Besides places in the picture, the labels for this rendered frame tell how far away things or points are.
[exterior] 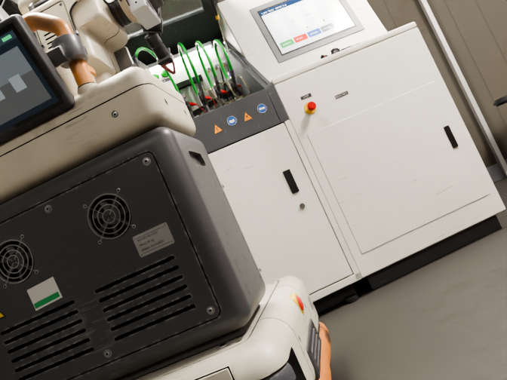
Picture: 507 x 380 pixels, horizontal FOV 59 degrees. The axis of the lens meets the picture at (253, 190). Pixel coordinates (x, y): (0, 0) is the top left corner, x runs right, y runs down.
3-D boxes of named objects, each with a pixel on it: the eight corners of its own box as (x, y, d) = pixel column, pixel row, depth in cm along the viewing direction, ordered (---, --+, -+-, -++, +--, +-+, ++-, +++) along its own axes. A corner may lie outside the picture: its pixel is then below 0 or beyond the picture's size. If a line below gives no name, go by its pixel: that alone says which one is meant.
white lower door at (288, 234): (205, 344, 174) (136, 183, 179) (206, 343, 177) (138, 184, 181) (353, 274, 183) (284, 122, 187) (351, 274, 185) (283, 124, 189)
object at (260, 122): (140, 181, 180) (125, 145, 181) (142, 182, 184) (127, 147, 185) (281, 123, 188) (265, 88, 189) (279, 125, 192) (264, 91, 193)
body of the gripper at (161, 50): (171, 50, 201) (162, 36, 196) (172, 60, 194) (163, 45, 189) (158, 57, 202) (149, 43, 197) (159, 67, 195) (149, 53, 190)
